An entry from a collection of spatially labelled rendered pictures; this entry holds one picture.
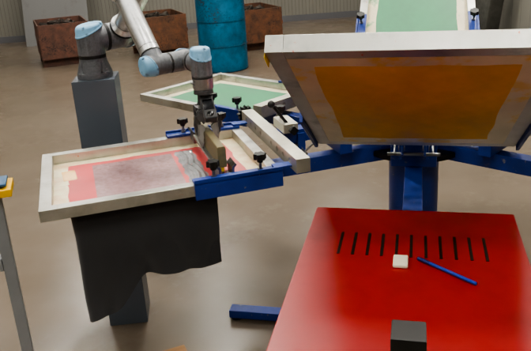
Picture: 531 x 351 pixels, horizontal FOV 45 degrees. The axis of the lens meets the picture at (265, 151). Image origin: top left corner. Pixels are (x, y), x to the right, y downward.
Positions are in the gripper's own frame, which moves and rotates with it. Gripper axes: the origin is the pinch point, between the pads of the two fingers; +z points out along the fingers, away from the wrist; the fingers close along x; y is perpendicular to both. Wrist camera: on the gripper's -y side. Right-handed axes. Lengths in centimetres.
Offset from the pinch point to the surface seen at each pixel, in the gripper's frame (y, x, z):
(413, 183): -45, -59, 10
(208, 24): 604, -130, 40
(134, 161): 13.8, 26.6, 7.4
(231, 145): 16.0, -11.9, 7.2
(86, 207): -29, 46, 5
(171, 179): -11.0, 16.5, 7.2
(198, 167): -5.7, 5.8, 6.7
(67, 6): 1034, 39, 42
